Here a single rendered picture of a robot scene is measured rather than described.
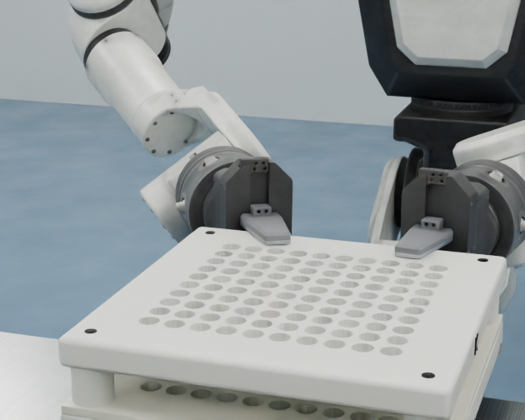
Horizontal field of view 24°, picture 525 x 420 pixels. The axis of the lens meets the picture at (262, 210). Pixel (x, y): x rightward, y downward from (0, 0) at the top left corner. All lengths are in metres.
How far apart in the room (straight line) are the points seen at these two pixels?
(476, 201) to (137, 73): 0.43
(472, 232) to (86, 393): 0.35
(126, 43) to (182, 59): 4.77
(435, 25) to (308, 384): 0.68
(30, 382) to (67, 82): 5.38
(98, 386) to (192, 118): 0.51
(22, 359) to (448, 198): 0.38
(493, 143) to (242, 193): 0.25
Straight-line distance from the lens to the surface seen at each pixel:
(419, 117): 1.37
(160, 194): 1.14
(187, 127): 1.23
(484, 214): 0.99
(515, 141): 1.11
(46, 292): 3.65
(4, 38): 6.47
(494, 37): 1.32
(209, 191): 1.05
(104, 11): 1.28
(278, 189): 0.98
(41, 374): 1.01
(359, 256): 0.90
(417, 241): 0.91
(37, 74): 6.41
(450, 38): 1.32
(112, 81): 1.25
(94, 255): 3.95
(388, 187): 1.41
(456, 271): 0.88
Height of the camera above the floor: 1.25
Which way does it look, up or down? 17 degrees down
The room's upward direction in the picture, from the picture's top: straight up
